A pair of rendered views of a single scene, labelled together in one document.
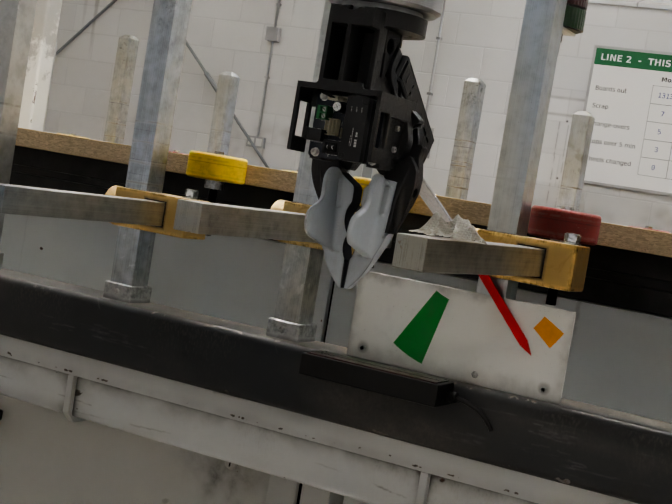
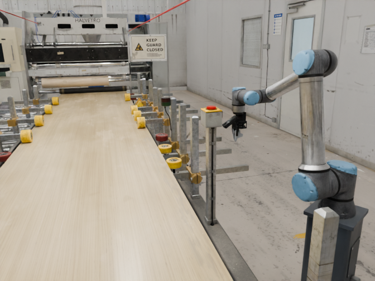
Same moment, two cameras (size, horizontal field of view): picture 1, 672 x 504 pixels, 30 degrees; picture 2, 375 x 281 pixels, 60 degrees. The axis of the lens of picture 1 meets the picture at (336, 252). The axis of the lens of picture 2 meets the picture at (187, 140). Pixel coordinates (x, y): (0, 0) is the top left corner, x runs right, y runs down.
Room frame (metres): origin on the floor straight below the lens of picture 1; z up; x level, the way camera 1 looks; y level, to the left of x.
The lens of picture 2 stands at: (2.69, 1.40, 1.47)
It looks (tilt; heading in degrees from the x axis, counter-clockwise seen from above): 16 degrees down; 228
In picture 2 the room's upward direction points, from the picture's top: 1 degrees counter-clockwise
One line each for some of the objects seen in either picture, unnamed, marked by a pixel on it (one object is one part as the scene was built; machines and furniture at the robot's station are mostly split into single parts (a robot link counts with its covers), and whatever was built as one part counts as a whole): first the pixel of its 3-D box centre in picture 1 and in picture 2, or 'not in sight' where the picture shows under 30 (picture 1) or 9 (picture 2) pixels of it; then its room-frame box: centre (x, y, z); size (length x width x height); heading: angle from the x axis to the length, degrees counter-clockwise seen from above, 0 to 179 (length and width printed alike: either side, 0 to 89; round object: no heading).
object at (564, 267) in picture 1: (522, 258); (173, 143); (1.39, -0.21, 0.85); 0.14 x 0.06 x 0.05; 62
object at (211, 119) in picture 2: not in sight; (211, 118); (1.75, 0.49, 1.18); 0.07 x 0.07 x 0.08; 62
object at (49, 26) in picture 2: not in sight; (94, 86); (0.66, -2.78, 0.95); 1.65 x 0.70 x 1.90; 152
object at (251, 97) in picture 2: not in sight; (249, 97); (0.99, 0.11, 1.14); 0.12 x 0.12 x 0.09; 71
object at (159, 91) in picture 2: not in sight; (160, 118); (1.16, -0.63, 0.91); 0.04 x 0.04 x 0.48; 62
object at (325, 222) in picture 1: (326, 225); (239, 135); (0.97, 0.01, 0.86); 0.06 x 0.03 x 0.09; 154
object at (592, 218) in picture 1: (559, 255); (162, 142); (1.44, -0.25, 0.85); 0.08 x 0.08 x 0.11
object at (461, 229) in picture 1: (455, 226); not in sight; (1.16, -0.10, 0.87); 0.09 x 0.07 x 0.02; 152
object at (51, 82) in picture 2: not in sight; (92, 81); (0.79, -2.53, 1.05); 1.43 x 0.12 x 0.12; 152
